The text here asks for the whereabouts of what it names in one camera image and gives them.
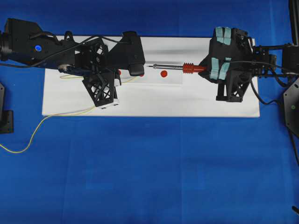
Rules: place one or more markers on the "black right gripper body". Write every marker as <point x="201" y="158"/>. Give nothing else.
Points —
<point x="246" y="60"/>

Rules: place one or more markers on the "red soldering iron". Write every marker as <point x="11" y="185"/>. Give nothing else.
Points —
<point x="187" y="68"/>

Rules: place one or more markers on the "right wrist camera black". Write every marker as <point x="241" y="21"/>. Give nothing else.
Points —
<point x="127" y="54"/>

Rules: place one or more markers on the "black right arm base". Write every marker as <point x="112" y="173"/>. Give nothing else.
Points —
<point x="291" y="107"/>

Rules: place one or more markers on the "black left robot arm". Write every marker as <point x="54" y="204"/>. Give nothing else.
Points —
<point x="26" y="43"/>

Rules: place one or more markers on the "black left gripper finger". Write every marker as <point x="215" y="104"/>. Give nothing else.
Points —
<point x="108" y="94"/>
<point x="92" y="84"/>

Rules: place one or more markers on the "blue table cloth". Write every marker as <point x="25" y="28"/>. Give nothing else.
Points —
<point x="97" y="170"/>

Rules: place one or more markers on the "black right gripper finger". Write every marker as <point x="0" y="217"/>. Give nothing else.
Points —
<point x="224" y="84"/>
<point x="220" y="47"/>

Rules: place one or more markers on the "black stand pole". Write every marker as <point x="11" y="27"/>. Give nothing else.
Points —
<point x="294" y="20"/>

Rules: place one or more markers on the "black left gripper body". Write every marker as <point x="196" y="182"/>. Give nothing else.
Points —
<point x="91" y="55"/>

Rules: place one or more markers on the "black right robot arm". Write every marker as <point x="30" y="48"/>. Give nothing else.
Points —
<point x="233" y="90"/>

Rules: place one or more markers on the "white work board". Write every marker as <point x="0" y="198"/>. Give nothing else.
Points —
<point x="176" y="95"/>

